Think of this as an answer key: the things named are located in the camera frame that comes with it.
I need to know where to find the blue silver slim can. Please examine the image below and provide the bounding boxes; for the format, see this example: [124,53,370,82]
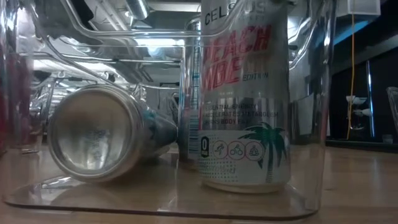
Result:
[178,18,203,170]

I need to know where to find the white slim can black top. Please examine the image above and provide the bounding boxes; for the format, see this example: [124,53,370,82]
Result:
[198,0,292,194]

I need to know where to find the clear plastic bin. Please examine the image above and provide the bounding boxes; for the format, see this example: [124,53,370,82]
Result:
[386,86,398,134]
[0,0,338,220]

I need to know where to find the white board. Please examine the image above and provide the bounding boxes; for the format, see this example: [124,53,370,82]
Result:
[337,0,382,16]

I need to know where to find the hanging yellow cable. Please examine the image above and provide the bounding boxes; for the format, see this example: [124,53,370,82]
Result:
[346,14,356,140]

